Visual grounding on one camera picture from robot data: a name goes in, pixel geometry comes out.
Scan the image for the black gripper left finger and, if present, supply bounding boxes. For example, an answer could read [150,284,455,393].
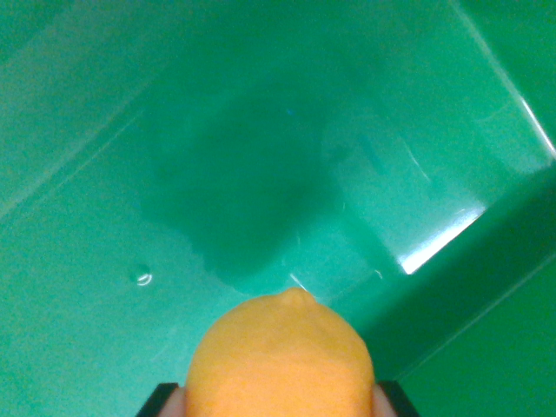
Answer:
[136,382,189,417]

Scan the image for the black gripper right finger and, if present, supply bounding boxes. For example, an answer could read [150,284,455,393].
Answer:
[370,380,421,417]

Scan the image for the yellow lemon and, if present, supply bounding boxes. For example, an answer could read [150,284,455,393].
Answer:
[185,287,375,417]

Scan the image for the green plastic bin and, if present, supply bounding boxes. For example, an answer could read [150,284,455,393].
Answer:
[0,0,556,417]

